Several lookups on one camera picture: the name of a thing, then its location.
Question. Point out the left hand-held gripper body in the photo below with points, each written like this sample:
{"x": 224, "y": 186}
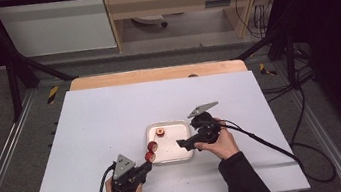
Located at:
{"x": 126, "y": 183}

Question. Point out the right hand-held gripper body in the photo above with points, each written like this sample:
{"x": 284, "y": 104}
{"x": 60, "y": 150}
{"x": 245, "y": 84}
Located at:
{"x": 206, "y": 128}

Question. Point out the red cap bottom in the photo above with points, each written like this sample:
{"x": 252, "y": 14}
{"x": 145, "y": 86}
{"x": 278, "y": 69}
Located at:
{"x": 149, "y": 156}

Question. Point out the white square tray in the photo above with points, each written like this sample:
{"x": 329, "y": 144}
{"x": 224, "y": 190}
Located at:
{"x": 173, "y": 142}

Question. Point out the person's right hand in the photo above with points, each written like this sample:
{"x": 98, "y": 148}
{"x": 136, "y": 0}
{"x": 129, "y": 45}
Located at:
{"x": 224, "y": 145}

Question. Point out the wooden table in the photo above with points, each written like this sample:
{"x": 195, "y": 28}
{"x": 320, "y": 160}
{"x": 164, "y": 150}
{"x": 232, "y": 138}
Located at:
{"x": 155, "y": 75}

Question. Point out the yellow black tape strip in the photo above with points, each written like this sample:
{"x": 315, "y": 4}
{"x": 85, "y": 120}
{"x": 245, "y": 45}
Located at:
{"x": 265, "y": 70}
{"x": 52, "y": 94}

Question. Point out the black metal stand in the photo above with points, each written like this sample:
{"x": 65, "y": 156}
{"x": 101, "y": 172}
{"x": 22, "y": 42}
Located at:
{"x": 15, "y": 87}
{"x": 289, "y": 59}

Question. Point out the office chair base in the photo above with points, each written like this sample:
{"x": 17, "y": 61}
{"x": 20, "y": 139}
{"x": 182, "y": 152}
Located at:
{"x": 149, "y": 19}

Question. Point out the white cabinet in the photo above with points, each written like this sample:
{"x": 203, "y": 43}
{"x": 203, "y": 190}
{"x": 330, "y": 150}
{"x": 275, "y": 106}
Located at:
{"x": 54, "y": 28}

